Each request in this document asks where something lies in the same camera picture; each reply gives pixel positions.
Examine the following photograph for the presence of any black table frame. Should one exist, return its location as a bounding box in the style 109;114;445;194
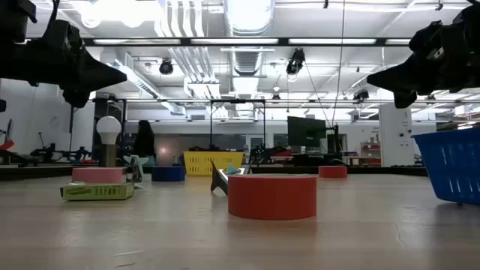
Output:
0;164;428;181

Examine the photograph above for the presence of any black ceiling spotlight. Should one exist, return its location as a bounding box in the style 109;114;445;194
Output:
158;58;175;76

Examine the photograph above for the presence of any black background rig frame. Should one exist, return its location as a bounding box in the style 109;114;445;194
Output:
208;98;267;151

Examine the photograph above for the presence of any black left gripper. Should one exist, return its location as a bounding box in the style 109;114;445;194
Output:
0;20;128;109

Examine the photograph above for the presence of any teal black mini stapler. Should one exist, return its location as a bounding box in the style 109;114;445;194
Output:
223;163;245;176

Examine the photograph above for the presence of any pink tape roll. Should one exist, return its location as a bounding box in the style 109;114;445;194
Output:
71;166;128;185

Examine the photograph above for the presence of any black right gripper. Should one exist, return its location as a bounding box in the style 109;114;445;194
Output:
366;16;480;110

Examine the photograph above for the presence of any black ceiling device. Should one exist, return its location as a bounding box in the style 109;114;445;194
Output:
352;88;371;104

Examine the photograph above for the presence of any teal staple remover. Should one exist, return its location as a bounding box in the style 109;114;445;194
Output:
122;154;150;190

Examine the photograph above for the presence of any red tape roll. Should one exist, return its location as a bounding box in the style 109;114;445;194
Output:
227;174;318;221
318;165;349;179

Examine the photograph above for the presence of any white bulb on brass stand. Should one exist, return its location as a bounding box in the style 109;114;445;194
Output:
95;115;122;169

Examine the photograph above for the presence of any black overhead camera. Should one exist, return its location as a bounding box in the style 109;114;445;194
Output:
285;47;307;76

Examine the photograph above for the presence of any black computer monitor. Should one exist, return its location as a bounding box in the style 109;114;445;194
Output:
286;115;327;148

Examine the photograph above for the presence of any blue tape roll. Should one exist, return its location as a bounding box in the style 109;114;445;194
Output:
151;166;187;183

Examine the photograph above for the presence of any blue plastic basket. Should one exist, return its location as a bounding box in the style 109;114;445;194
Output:
412;127;480;206

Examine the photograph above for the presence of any yellow plastic basket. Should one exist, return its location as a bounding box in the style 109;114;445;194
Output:
182;151;245;177

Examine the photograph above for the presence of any green staple box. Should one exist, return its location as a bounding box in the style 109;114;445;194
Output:
59;181;135;202

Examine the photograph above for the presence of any black hanging cable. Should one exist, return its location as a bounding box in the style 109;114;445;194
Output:
331;0;346;125

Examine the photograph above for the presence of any black overhead frame bar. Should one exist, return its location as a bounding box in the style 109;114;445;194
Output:
80;36;413;47

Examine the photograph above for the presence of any shelf with red bins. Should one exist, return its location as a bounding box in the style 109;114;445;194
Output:
360;141;382;166

